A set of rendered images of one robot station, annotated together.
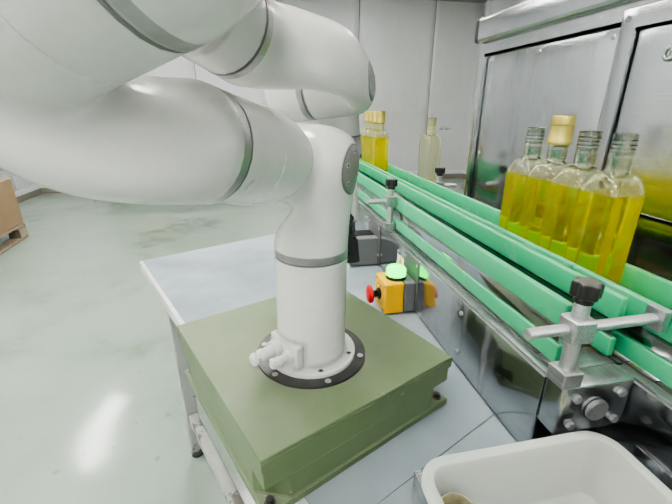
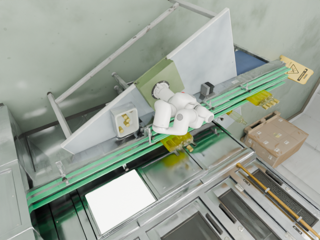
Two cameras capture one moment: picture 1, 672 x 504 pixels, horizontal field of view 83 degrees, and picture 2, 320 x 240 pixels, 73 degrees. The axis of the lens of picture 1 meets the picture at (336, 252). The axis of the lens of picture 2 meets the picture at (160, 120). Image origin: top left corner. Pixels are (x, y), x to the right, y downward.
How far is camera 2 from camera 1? 118 cm
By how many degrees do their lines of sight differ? 45
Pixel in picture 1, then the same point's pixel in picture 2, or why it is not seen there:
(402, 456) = (140, 100)
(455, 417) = (146, 107)
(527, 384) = (147, 122)
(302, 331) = (160, 94)
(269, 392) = (151, 85)
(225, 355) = (162, 75)
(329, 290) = not seen: hidden behind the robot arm
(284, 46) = not seen: hidden behind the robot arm
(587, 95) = (205, 157)
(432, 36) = not seen: outside the picture
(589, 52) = (212, 163)
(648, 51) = (197, 167)
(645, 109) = (188, 161)
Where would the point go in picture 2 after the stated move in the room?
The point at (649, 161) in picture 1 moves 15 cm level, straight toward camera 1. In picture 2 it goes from (180, 157) to (171, 153)
